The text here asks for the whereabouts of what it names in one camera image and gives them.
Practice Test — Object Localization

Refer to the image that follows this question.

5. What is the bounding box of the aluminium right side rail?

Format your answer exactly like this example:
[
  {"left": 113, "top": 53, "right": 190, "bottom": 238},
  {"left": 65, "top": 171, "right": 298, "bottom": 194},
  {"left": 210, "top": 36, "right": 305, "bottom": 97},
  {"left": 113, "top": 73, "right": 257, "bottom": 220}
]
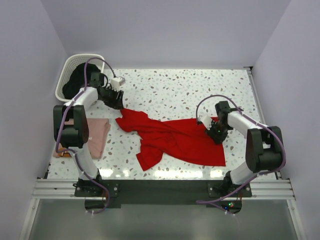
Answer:
[{"left": 244, "top": 67, "right": 286, "bottom": 180}]

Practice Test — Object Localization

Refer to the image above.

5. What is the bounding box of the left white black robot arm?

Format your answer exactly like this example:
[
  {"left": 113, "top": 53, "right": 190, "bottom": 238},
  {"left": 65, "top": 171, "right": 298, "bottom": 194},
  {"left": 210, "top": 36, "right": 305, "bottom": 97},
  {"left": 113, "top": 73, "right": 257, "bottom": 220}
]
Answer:
[{"left": 53, "top": 72, "right": 126, "bottom": 196}]

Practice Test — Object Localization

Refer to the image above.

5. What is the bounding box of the red t shirt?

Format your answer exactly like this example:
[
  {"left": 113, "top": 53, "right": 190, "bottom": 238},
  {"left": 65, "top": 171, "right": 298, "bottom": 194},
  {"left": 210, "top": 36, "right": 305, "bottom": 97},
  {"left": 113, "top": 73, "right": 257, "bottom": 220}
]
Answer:
[{"left": 115, "top": 108, "right": 226, "bottom": 171}]

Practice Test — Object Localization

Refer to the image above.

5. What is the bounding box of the white plastic laundry basket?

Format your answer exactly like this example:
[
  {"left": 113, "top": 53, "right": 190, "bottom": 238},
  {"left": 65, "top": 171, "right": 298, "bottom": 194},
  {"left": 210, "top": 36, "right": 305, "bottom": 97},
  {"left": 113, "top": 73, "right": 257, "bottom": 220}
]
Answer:
[{"left": 55, "top": 53, "right": 104, "bottom": 102}]

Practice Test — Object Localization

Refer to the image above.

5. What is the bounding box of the black garment in basket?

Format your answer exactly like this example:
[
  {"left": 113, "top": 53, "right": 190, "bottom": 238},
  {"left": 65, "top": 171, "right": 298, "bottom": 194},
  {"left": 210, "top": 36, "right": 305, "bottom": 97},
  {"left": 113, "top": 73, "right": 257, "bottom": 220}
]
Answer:
[{"left": 62, "top": 63, "right": 100, "bottom": 100}]

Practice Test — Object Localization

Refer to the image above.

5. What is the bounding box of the folded pink t shirt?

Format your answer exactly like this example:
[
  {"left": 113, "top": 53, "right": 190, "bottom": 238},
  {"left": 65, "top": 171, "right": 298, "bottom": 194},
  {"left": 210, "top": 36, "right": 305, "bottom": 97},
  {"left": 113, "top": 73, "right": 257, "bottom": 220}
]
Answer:
[{"left": 53, "top": 117, "right": 112, "bottom": 159}]

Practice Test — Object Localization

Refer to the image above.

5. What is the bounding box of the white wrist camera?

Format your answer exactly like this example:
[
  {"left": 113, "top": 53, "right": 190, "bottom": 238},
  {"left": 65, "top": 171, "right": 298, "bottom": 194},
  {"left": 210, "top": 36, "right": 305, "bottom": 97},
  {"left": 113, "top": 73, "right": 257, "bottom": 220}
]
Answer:
[
  {"left": 110, "top": 76, "right": 126, "bottom": 92},
  {"left": 198, "top": 115, "right": 214, "bottom": 130}
]

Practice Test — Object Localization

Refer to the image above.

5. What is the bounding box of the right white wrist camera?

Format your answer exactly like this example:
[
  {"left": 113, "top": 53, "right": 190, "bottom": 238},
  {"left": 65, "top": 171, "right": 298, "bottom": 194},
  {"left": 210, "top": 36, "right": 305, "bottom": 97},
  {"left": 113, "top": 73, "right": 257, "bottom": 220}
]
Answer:
[{"left": 198, "top": 115, "right": 214, "bottom": 130}]

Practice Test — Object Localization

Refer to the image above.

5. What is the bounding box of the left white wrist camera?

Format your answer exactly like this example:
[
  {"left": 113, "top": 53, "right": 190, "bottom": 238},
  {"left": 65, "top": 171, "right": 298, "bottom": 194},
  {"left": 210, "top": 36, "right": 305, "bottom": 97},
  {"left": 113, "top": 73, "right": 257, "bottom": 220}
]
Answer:
[{"left": 110, "top": 76, "right": 126, "bottom": 92}]

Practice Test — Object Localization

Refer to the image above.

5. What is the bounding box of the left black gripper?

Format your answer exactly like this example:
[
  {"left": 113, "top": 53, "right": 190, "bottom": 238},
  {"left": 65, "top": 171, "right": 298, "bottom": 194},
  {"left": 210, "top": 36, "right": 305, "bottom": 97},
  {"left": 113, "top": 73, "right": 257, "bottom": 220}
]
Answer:
[{"left": 99, "top": 85, "right": 124, "bottom": 110}]

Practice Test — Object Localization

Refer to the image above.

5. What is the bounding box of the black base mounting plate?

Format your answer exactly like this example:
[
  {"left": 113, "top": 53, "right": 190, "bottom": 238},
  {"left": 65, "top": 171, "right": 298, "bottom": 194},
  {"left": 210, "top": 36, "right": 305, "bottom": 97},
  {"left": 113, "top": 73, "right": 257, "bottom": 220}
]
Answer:
[{"left": 73, "top": 179, "right": 238, "bottom": 210}]

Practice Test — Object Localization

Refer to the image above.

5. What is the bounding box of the aluminium front rail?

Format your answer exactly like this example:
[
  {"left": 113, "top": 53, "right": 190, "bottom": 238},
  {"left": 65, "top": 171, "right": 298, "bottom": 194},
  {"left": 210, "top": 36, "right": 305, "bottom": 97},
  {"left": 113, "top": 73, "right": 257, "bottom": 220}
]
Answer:
[{"left": 31, "top": 179, "right": 296, "bottom": 200}]

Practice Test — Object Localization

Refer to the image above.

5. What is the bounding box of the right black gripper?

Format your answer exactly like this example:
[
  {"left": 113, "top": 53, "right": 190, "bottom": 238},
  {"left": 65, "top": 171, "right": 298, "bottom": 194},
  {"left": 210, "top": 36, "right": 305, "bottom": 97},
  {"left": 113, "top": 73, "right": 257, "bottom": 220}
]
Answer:
[{"left": 204, "top": 120, "right": 231, "bottom": 145}]

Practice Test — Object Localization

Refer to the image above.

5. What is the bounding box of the aluminium rail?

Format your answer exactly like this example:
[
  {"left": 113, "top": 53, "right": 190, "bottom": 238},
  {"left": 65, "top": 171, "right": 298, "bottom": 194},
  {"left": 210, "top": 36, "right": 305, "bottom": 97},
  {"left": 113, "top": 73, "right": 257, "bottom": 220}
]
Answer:
[
  {"left": 244, "top": 67, "right": 286, "bottom": 180},
  {"left": 31, "top": 179, "right": 296, "bottom": 200}
]

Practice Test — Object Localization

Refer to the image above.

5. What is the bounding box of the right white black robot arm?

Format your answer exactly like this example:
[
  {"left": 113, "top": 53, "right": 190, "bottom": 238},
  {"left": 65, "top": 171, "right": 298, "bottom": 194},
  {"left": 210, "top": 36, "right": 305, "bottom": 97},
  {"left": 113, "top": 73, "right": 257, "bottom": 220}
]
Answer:
[{"left": 199, "top": 101, "right": 286, "bottom": 197}]

